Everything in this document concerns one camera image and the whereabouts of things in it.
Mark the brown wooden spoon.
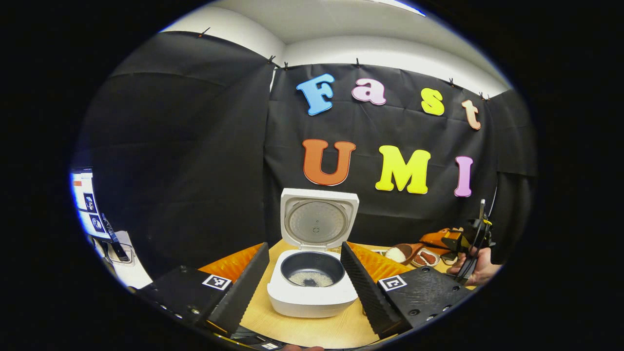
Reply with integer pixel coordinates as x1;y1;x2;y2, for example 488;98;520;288
384;241;442;264

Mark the row of black cloth clips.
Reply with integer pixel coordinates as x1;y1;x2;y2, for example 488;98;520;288
197;27;490;101

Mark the computer monitor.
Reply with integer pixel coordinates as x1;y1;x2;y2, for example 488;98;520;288
71;168;113;239

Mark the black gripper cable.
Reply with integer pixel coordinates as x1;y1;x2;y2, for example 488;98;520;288
456;220;492;285

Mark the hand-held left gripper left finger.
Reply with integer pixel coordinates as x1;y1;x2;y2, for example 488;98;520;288
139;242;270;334

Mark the white rice cooker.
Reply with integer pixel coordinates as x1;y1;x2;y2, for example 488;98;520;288
267;188;360;318

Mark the round white plate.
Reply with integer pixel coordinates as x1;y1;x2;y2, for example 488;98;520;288
411;248;441;268

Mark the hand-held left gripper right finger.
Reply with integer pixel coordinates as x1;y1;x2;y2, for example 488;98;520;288
340;241;473;339

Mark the black backdrop cloth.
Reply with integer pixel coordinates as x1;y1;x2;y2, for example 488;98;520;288
73;30;539;281

